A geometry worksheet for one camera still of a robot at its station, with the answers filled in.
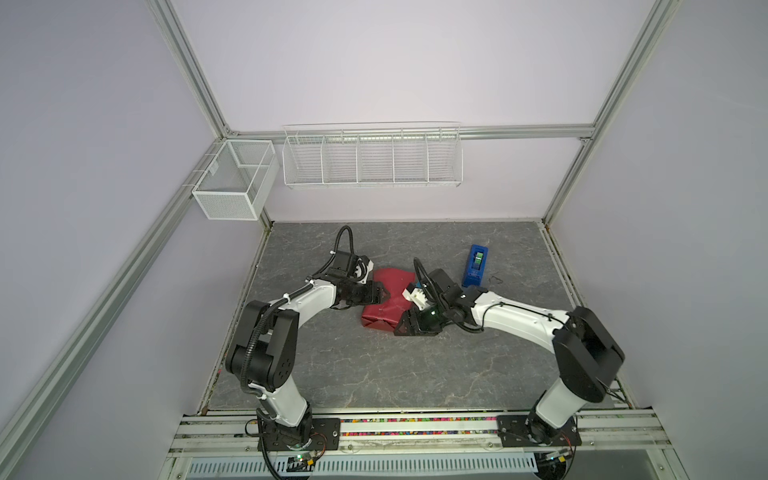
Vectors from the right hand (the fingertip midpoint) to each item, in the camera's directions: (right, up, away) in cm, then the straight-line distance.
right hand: (401, 336), depth 82 cm
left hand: (-6, +9, +9) cm, 14 cm away
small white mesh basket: (-56, +48, +20) cm, 77 cm away
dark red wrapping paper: (-4, +5, +5) cm, 8 cm away
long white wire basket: (-9, +55, +15) cm, 58 cm away
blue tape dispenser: (+26, +19, +19) cm, 38 cm away
